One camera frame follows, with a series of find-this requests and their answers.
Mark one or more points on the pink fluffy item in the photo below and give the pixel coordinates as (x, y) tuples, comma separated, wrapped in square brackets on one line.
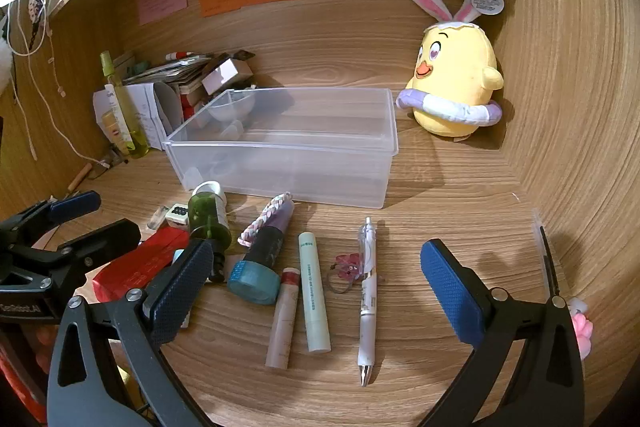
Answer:
[(582, 329)]

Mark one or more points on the pink keyring charm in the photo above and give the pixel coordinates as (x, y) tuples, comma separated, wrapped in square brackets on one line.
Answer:
[(347, 264)]

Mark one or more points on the white pen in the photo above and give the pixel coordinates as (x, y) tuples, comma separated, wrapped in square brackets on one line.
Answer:
[(367, 307)]

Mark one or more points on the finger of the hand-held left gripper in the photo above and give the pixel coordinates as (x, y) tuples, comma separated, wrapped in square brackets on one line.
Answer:
[(75, 205), (107, 237)]

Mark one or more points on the white bowl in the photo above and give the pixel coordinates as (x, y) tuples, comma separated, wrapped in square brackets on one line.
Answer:
[(230, 109)]

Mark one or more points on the red and white marker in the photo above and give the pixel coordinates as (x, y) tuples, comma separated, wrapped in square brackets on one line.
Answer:
[(180, 55)]

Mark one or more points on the person's red clothing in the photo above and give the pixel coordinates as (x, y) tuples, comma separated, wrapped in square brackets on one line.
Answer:
[(17, 387)]

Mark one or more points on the pale green tube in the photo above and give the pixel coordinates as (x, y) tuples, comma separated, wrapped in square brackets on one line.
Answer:
[(314, 297)]

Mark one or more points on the red packet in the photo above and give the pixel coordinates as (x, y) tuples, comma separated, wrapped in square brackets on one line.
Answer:
[(140, 262)]

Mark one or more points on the white tube with orange label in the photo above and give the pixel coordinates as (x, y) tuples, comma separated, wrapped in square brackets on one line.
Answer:
[(112, 122)]

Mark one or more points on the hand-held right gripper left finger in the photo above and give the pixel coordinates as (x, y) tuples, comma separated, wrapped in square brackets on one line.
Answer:
[(180, 287)]

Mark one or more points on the clear plastic storage box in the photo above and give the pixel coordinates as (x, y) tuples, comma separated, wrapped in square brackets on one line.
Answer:
[(300, 147)]

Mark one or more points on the pink lip tube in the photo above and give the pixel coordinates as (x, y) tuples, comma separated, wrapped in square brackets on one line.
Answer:
[(282, 327)]

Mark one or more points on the stack of books and papers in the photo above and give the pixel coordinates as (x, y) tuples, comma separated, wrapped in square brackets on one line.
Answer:
[(175, 72)]

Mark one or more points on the red box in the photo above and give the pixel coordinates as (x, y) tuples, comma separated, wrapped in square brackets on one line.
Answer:
[(189, 107)]

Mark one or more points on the person's left hand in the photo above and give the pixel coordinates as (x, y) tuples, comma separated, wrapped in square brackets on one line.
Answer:
[(42, 349)]

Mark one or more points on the small teal item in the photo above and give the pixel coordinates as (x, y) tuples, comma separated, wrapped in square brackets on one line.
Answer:
[(137, 68)]

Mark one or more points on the patterned hair band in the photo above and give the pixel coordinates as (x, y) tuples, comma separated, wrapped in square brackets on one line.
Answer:
[(34, 14)]

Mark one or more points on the yellow chick plush toy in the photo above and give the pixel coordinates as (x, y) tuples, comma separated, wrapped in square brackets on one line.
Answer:
[(450, 72)]

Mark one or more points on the small clear plastic piece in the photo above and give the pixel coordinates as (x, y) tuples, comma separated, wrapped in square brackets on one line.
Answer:
[(159, 218)]

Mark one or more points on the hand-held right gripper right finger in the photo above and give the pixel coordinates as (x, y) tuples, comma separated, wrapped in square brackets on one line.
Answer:
[(450, 292)]

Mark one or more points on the yellow green spray bottle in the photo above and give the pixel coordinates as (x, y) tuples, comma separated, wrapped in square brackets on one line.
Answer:
[(125, 117)]

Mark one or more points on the teal tape roll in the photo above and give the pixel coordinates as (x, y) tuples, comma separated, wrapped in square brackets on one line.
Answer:
[(265, 292)]

